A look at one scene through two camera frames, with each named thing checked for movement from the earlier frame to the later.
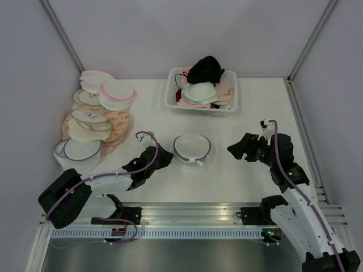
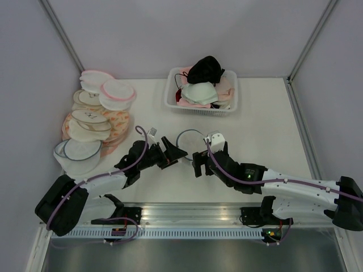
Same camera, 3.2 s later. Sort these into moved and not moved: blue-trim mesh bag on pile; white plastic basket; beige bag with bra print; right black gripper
Moved: right black gripper
Not moved: blue-trim mesh bag on pile; beige bag with bra print; white plastic basket
